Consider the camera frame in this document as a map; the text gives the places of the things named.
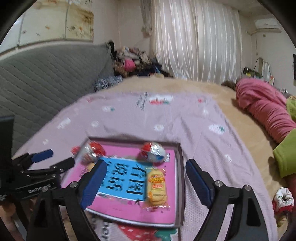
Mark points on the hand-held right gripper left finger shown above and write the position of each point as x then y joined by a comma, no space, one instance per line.
92,185

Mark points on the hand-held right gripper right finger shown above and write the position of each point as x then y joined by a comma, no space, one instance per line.
198,185

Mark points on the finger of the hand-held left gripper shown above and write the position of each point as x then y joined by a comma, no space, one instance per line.
64,164
42,155

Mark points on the grey tray with pink bottom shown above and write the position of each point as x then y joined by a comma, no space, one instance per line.
108,209

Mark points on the red white plastic egg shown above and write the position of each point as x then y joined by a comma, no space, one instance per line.
152,150
92,148

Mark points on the yellow label biscuit packet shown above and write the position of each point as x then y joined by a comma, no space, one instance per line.
157,185

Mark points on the grey quilted headboard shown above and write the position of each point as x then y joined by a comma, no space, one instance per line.
46,81

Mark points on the red white scrunchie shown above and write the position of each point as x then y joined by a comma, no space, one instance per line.
277,204

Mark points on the dark blue patterned cloth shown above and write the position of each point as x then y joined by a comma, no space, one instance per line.
106,83

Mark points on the green fleece blanket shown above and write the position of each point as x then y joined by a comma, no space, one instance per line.
286,157

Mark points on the pink quilt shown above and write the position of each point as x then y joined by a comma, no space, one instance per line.
259,102

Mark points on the brown furry cloth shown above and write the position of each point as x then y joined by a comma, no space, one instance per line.
229,84

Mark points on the dark bag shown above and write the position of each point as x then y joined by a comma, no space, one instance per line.
251,73

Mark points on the pile of clothes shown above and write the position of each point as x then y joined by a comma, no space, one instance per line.
134,60

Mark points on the white metal rack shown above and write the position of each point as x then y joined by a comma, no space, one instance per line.
266,69

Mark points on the white curtain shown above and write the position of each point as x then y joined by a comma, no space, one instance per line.
196,41

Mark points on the black television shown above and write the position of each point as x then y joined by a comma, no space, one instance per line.
294,67

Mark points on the white curtain tassel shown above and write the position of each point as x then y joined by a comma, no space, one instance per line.
146,29

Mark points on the white air conditioner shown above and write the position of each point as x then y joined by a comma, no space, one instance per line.
266,24

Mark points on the floral wall painting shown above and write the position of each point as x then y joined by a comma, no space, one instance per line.
57,20

